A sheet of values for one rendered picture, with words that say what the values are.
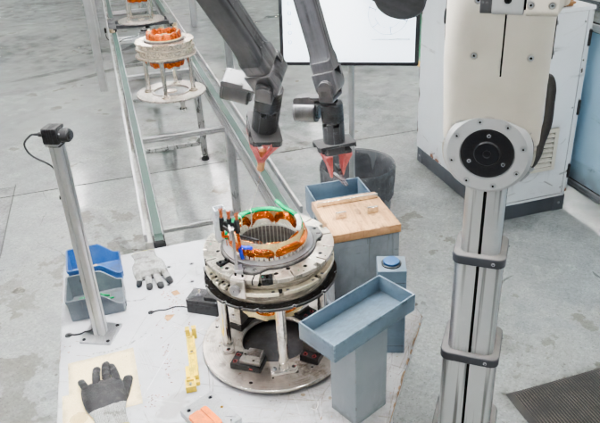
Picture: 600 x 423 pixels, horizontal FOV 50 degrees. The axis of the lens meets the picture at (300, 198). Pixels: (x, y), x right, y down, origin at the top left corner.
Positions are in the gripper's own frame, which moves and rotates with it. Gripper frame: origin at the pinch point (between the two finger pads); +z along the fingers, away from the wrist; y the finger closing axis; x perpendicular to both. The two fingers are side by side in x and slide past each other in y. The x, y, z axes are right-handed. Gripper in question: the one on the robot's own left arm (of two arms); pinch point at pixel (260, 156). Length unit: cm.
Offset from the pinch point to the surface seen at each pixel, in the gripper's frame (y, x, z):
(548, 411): 20, 121, 120
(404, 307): 33.8, 28.0, 14.1
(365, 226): 1.9, 30.1, 24.2
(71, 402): 27, -45, 54
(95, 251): -33, -42, 72
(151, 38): -200, -19, 101
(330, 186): -24, 29, 36
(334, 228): 0.8, 22.1, 25.6
